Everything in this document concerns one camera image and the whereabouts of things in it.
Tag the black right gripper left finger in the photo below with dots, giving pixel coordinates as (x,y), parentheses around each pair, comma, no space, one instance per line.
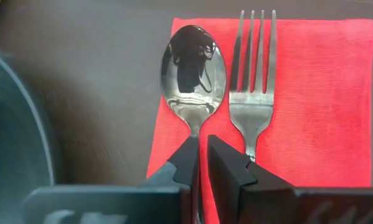
(111,205)

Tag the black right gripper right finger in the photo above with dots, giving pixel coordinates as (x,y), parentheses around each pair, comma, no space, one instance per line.
(298,207)

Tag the silver metal fork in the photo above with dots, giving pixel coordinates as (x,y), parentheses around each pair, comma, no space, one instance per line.
(251,118)

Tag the red cloth napkin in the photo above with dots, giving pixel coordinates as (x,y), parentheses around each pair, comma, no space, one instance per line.
(323,109)

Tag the black plate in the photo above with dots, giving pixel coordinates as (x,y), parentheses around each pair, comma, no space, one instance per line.
(12,140)

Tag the silver metal spoon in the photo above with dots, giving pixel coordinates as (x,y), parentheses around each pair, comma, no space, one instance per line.
(192,109)

